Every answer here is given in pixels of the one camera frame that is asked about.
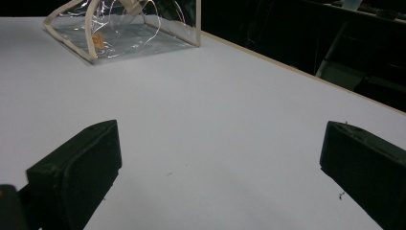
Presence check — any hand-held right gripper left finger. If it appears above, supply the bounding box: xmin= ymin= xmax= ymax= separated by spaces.
xmin=26 ymin=119 xmax=123 ymax=230

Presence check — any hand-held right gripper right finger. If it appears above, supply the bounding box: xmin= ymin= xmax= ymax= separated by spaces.
xmin=319 ymin=120 xmax=406 ymax=230

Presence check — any transparent bag with beige trim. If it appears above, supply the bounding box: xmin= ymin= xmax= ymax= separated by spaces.
xmin=42 ymin=0 xmax=202 ymax=64

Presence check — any desk with white legs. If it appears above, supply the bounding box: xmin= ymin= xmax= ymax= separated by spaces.
xmin=300 ymin=0 xmax=406 ymax=94

